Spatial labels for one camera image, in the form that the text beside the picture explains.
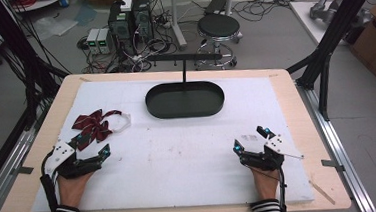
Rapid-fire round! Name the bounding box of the black T-bar stand with tray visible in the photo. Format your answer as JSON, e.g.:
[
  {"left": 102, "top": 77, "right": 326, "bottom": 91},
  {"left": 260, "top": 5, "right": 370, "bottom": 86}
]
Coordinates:
[{"left": 141, "top": 49, "right": 228, "bottom": 122}]

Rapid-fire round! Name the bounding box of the white desk leg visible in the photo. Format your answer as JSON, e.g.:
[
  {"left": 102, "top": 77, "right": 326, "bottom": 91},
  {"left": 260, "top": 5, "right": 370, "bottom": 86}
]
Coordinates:
[{"left": 168, "top": 0, "right": 189, "bottom": 52}]

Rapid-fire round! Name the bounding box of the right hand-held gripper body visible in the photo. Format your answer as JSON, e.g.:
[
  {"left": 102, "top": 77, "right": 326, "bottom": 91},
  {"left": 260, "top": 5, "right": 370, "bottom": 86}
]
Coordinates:
[{"left": 237, "top": 132, "right": 306, "bottom": 175}]

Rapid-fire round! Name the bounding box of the black flat device on floor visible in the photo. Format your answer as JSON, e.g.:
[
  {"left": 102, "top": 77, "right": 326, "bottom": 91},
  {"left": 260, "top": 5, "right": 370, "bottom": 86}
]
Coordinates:
[{"left": 203, "top": 0, "right": 230, "bottom": 18}]

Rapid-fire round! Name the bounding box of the person's left hand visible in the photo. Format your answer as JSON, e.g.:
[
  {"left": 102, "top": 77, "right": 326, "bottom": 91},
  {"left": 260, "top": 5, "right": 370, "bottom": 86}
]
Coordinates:
[{"left": 56, "top": 171, "right": 98, "bottom": 210}]

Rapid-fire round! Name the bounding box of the dark red striped bow tie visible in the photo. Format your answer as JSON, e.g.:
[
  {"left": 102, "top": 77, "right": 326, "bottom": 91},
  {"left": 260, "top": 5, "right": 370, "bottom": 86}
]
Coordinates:
[{"left": 70, "top": 106, "right": 135, "bottom": 152}]

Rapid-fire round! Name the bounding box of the black computer tower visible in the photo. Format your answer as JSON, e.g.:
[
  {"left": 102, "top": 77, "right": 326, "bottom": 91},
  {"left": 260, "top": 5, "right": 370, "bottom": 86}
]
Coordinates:
[
  {"left": 105, "top": 0, "right": 137, "bottom": 56},
  {"left": 130, "top": 0, "right": 156, "bottom": 46}
]

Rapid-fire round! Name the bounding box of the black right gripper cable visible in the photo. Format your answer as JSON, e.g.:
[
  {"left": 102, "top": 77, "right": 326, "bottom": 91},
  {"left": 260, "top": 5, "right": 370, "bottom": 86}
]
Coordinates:
[{"left": 248, "top": 163, "right": 291, "bottom": 212}]

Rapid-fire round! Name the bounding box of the white box on computer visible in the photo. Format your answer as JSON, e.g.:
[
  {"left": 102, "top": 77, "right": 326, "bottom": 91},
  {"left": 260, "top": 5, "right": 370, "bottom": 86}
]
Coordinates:
[{"left": 118, "top": 0, "right": 134, "bottom": 13}]

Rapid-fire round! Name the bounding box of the clear plastic sheet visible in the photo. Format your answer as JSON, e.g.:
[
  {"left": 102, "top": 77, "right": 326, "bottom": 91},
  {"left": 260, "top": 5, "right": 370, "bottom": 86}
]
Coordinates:
[{"left": 32, "top": 13, "right": 81, "bottom": 40}]

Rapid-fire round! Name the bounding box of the black metal frame post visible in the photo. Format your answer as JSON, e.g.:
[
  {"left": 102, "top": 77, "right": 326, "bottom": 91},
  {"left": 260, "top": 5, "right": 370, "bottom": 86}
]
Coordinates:
[
  {"left": 281, "top": 0, "right": 376, "bottom": 125},
  {"left": 0, "top": 0, "right": 73, "bottom": 133}
]

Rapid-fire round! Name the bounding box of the grey device on side table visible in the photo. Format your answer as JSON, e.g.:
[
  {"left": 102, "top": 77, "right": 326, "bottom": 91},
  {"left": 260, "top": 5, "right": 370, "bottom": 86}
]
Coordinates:
[{"left": 308, "top": 0, "right": 374, "bottom": 30}]

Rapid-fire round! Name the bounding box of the person's right hand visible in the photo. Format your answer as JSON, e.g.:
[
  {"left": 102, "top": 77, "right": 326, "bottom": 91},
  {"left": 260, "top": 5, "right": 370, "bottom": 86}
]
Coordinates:
[{"left": 249, "top": 166, "right": 283, "bottom": 204}]

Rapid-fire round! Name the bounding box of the white foam mat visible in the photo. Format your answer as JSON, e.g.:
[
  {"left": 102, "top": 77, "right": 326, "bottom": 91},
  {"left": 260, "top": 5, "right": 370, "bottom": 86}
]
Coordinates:
[{"left": 22, "top": 66, "right": 316, "bottom": 212}]

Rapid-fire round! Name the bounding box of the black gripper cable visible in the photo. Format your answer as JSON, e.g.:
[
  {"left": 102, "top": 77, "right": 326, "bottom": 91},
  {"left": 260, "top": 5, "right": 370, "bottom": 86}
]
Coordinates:
[
  {"left": 37, "top": 149, "right": 61, "bottom": 212},
  {"left": 248, "top": 163, "right": 291, "bottom": 212}
]

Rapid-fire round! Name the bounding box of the thin wooden stick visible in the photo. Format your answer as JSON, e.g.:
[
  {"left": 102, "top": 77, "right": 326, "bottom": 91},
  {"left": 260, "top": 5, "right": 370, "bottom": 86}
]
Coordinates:
[{"left": 307, "top": 177, "right": 337, "bottom": 208}]

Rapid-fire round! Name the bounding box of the person's right striped sleeve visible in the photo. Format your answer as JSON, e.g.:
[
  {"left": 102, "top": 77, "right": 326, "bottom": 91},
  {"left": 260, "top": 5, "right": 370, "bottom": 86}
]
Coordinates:
[{"left": 249, "top": 196, "right": 290, "bottom": 212}]

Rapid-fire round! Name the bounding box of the tangle of floor cables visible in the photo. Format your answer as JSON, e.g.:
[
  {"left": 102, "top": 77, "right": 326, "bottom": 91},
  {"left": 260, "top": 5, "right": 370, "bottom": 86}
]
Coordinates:
[{"left": 72, "top": 0, "right": 187, "bottom": 78}]

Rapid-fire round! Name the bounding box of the aluminium frame rail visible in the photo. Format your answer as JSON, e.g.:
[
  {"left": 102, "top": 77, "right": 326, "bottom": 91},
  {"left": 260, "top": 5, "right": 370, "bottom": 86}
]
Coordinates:
[
  {"left": 0, "top": 105, "right": 56, "bottom": 212},
  {"left": 294, "top": 74, "right": 376, "bottom": 212}
]

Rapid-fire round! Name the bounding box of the grey bench power supply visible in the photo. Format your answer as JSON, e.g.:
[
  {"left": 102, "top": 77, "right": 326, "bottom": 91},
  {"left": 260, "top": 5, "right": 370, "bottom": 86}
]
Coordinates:
[
  {"left": 85, "top": 27, "right": 102, "bottom": 55},
  {"left": 95, "top": 27, "right": 113, "bottom": 55}
]

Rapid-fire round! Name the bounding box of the black round stool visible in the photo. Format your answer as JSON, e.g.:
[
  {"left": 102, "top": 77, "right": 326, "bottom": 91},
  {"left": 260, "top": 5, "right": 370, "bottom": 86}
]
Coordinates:
[{"left": 191, "top": 11, "right": 246, "bottom": 72}]

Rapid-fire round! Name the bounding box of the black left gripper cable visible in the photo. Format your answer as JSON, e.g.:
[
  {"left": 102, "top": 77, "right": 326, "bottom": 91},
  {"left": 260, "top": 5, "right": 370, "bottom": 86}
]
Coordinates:
[{"left": 37, "top": 149, "right": 61, "bottom": 212}]

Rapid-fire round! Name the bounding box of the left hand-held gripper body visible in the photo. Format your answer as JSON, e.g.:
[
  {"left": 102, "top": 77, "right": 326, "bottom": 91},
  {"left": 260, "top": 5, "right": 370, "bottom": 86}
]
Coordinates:
[{"left": 41, "top": 135, "right": 104, "bottom": 181}]

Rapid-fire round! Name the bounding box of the black tape piece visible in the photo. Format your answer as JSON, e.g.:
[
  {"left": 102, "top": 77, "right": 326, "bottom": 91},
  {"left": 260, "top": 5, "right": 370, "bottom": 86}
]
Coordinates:
[
  {"left": 320, "top": 157, "right": 346, "bottom": 175},
  {"left": 17, "top": 165, "right": 35, "bottom": 176}
]

